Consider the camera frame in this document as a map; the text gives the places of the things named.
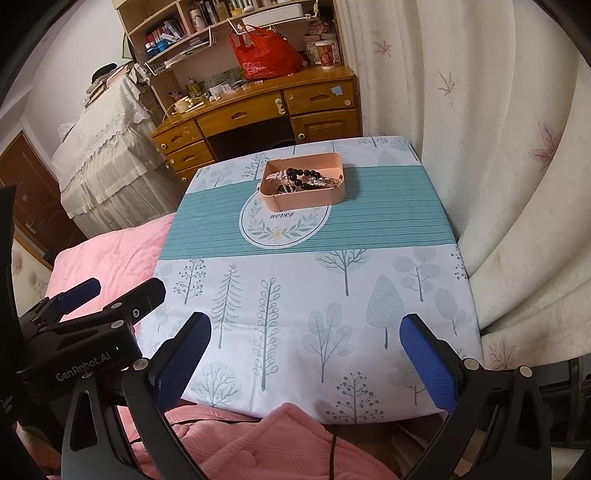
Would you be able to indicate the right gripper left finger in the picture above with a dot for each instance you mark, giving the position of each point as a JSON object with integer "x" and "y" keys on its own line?
{"x": 95, "y": 444}

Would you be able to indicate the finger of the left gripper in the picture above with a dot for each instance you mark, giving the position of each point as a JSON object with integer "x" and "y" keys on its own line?
{"x": 109, "y": 329}
{"x": 51, "y": 310}

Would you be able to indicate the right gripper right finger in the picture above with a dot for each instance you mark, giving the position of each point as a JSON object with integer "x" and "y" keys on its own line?
{"x": 496, "y": 425}

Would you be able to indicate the pink jewelry tray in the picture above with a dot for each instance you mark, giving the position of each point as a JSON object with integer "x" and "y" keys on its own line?
{"x": 303, "y": 182}

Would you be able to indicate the white lace-covered cabinet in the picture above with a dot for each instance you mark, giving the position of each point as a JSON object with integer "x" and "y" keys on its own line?
{"x": 110, "y": 174}

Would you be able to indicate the pink quilted blanket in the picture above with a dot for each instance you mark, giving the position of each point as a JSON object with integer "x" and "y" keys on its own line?
{"x": 286, "y": 444}

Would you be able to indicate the teal tree-print tablecloth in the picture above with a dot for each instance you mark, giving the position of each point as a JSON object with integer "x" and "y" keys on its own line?
{"x": 306, "y": 305}

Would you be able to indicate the wooden bookshelf hutch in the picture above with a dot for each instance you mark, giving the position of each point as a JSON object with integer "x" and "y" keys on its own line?
{"x": 180, "y": 43}

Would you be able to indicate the wooden desk with drawers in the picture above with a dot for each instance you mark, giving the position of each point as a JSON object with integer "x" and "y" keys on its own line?
{"x": 313, "y": 105}

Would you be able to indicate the red plastic bag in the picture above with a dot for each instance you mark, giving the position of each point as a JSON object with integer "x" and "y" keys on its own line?
{"x": 263, "y": 54}

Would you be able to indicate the cream floral curtain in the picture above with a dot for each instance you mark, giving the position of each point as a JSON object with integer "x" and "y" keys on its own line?
{"x": 495, "y": 99}

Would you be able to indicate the red patterned cup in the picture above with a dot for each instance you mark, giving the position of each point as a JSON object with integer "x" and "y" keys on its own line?
{"x": 326, "y": 53}

